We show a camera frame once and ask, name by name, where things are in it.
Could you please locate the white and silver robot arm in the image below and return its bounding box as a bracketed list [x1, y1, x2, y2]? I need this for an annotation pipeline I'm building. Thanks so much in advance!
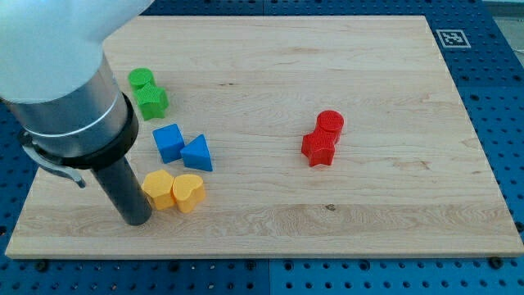
[1, 0, 152, 168]

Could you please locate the light wooden board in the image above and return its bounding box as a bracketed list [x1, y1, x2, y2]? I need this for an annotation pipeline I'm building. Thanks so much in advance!
[6, 16, 523, 259]

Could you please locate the red star block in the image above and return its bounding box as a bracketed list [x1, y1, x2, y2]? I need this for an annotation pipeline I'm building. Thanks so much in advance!
[301, 129, 337, 167]

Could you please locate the blue triangle block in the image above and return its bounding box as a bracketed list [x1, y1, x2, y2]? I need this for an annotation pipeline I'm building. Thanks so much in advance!
[180, 134, 213, 172]

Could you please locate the red cylinder block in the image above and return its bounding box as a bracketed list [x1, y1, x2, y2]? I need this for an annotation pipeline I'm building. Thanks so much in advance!
[315, 110, 345, 143]

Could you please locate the yellow heart block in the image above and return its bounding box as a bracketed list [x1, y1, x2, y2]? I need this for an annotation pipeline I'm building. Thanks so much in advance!
[172, 174, 206, 213]

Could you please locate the blue cube block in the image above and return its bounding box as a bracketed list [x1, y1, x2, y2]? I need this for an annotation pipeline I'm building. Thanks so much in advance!
[152, 124, 185, 164]

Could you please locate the yellow hexagon block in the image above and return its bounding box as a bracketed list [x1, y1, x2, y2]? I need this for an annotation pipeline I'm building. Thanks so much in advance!
[142, 170, 175, 211]

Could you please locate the green star block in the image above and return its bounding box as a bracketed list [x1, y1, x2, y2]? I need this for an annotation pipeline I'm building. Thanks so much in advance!
[133, 84, 169, 120]

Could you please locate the green cylinder block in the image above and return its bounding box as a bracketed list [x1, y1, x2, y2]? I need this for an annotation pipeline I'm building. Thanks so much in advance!
[127, 67, 156, 91]

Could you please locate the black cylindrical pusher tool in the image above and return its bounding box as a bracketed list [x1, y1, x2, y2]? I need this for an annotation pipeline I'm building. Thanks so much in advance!
[91, 157, 152, 226]

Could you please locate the white fiducial marker tag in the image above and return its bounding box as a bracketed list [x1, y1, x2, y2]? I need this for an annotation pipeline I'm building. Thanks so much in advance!
[436, 29, 471, 48]

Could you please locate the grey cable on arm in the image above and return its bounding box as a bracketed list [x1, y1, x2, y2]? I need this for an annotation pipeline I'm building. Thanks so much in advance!
[16, 130, 88, 189]

